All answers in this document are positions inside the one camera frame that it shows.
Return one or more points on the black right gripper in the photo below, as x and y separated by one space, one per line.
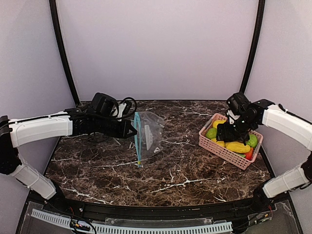
225 131

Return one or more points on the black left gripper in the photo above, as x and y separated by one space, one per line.
119 129

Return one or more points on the yellow toy lemon front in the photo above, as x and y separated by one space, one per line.
220 143

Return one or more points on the yellow toy lemon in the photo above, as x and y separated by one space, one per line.
217 122
220 143

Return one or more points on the yellow toy lemon back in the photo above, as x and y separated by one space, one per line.
217 122

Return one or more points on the large clear zip bag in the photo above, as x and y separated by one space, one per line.
148 139

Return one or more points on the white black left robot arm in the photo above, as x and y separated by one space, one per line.
103 115

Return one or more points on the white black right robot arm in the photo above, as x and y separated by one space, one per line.
245 116

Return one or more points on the green toy vegetable left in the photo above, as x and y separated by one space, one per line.
211 133

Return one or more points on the green toy vegetable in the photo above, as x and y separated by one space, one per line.
253 141
211 133

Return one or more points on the pink plastic basket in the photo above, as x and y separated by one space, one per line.
227 155

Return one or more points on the green toy vegetable right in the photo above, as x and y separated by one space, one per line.
253 141

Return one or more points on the orange red toy pepper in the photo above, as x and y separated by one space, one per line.
249 155

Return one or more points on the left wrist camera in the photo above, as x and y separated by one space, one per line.
124 109

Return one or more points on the black front rail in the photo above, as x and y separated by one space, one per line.
237 211

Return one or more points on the white slotted cable duct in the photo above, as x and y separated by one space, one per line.
125 226

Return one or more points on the black right frame post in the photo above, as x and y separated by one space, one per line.
254 45

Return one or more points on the black frame post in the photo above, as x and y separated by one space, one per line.
62 51
254 45

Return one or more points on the black left frame post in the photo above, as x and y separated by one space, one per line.
62 51

